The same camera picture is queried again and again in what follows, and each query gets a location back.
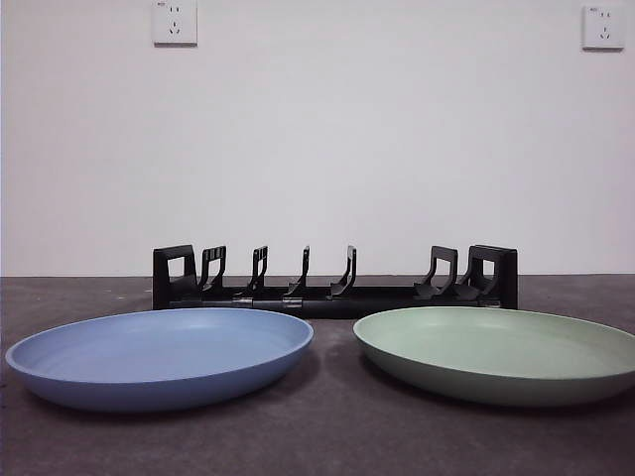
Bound blue round plate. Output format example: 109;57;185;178
4;306;315;414

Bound pale green round plate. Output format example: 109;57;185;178
352;304;635;409

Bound black plastic plate rack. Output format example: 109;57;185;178
152;243;520;320

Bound white wall socket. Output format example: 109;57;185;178
581;4;626;52
152;0;198;49

